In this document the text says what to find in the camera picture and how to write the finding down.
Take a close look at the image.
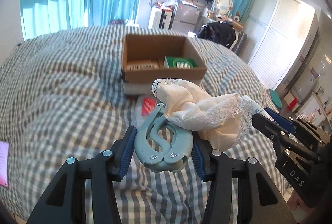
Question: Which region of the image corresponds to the person's right hand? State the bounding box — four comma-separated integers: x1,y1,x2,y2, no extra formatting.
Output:
287,188,309,211

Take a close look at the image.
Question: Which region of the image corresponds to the silver refrigerator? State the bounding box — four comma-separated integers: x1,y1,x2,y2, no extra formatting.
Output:
172,2,202,32

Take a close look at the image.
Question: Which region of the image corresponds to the green small carton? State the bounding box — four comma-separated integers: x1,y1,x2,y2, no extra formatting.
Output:
163,56,198,69

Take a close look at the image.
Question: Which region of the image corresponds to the teal round stool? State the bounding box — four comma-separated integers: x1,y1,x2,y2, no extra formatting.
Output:
269,88,284,111

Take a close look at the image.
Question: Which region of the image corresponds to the grey-green plastic clip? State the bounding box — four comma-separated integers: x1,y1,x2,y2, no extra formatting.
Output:
132,103,194,173

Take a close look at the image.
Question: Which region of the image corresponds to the cream lace-trimmed cloth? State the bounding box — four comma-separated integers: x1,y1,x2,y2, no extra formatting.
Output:
151,78,254,155

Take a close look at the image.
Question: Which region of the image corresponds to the oval white-framed mirror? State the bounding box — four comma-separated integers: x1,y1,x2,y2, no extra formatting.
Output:
214,0,233,17

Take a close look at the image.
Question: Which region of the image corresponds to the brown cardboard box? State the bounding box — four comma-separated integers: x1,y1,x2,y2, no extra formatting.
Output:
121,34,208,85

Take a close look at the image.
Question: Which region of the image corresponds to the wooden dressing table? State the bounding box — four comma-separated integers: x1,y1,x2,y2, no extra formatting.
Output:
207,15,245,30

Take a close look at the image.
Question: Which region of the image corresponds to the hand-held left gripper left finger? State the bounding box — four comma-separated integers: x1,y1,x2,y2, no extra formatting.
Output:
26,125,138,224

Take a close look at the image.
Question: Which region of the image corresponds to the pile of black clothes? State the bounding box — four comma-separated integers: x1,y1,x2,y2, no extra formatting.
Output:
198,20,237,50

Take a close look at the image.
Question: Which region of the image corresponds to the grey checked blanket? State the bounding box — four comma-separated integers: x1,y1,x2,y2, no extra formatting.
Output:
0,24,286,224

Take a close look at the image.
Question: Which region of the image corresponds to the pink paper card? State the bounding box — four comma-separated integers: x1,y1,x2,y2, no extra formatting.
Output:
0,141,10,189

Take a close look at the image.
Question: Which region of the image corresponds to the clutter on refrigerator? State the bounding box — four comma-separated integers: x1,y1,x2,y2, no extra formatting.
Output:
155,0,182,12

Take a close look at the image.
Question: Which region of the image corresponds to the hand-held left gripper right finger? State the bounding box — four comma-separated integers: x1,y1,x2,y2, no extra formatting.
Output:
192,135,288,224

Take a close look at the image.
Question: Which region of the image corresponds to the red box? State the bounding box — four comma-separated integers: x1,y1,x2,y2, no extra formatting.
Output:
283,96,299,111

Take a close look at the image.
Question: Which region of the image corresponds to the beige small carton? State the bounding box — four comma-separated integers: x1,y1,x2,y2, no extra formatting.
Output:
127,59,160,71

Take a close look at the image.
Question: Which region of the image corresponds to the clear packet with red label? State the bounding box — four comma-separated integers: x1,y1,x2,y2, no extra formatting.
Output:
134,95,159,126

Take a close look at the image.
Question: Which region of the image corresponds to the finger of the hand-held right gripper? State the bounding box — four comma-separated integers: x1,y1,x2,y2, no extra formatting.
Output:
252,113,289,146
264,108,332,148

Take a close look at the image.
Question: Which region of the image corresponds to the white louvred wardrobe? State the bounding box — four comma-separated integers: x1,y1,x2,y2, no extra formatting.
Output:
247,0,320,90

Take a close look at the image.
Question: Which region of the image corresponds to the white appliance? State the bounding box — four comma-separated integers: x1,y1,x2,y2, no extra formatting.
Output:
148,7,163,30

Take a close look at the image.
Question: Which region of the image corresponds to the white squeeze tube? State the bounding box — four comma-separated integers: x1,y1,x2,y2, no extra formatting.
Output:
242,95,276,121

